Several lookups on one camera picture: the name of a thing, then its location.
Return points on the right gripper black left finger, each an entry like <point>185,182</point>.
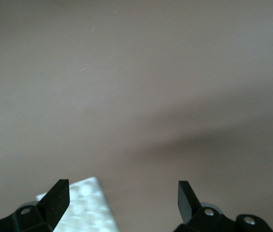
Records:
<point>56,200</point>

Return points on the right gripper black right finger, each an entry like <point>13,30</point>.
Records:
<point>187,205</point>

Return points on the white studded base plate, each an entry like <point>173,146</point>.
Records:
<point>88,205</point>

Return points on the brown table cover sheet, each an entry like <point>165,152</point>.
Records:
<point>136,72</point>

